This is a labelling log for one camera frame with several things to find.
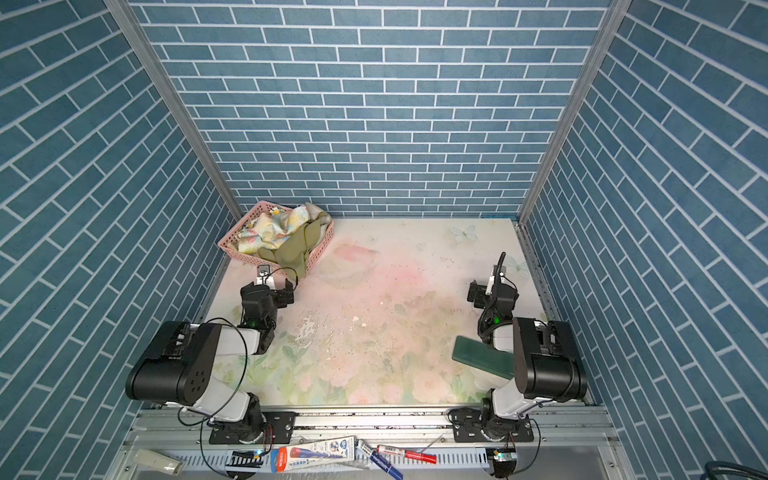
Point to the pastel floral skirt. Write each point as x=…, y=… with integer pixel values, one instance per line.
x=270, y=229

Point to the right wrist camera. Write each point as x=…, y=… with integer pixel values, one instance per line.
x=496, y=277

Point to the left corner aluminium post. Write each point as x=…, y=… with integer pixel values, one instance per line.
x=130, y=27

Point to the right corner aluminium post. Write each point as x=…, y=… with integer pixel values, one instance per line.
x=596, y=55

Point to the white red blue box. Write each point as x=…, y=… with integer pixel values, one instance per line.
x=313, y=454

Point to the olive green skirt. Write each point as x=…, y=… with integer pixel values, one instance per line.
x=298, y=253

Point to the dark green rectangular block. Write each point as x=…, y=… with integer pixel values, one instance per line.
x=480, y=356

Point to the pink plastic basket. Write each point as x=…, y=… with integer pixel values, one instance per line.
x=227, y=243

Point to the beige plastic piece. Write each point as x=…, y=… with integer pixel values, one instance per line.
x=158, y=462

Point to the corner aluminium post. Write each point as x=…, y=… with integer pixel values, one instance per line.
x=596, y=55
x=130, y=27

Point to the blue marker pen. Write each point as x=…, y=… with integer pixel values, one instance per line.
x=377, y=459

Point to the aluminium front rail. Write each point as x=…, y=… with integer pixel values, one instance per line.
x=555, y=438

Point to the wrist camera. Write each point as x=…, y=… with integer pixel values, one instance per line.
x=496, y=277
x=263, y=275

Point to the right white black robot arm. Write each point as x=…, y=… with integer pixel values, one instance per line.
x=542, y=358

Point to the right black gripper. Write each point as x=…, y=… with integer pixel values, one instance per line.
x=477, y=293

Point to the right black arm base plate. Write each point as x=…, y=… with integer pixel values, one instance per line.
x=470, y=425

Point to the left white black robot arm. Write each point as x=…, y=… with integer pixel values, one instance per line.
x=202, y=367

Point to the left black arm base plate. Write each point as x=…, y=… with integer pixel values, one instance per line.
x=268, y=428

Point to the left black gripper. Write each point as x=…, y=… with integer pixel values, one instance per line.
x=282, y=294

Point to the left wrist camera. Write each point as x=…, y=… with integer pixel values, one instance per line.
x=263, y=275

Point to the red white marker pen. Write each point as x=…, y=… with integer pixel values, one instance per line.
x=407, y=454

